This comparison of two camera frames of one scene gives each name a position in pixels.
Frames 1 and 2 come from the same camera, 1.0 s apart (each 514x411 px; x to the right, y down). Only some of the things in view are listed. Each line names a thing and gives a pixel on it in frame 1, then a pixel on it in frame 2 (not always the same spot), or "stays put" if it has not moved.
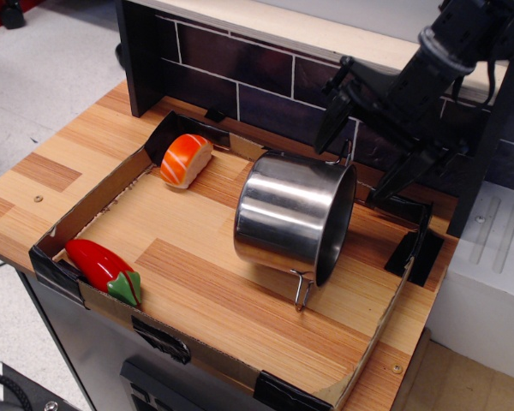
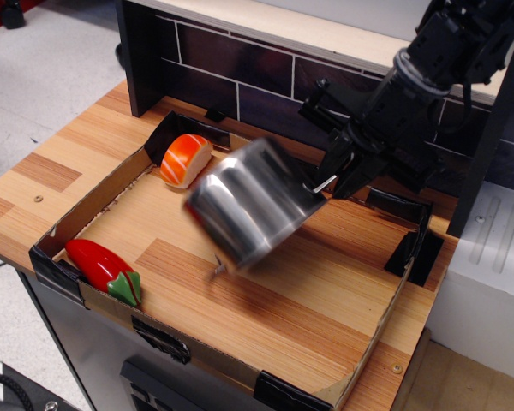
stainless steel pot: [295, 211] -> [247, 203]
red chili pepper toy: [98, 268] stays put
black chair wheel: [12, 14] stays put
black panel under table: [164, 384] stays put
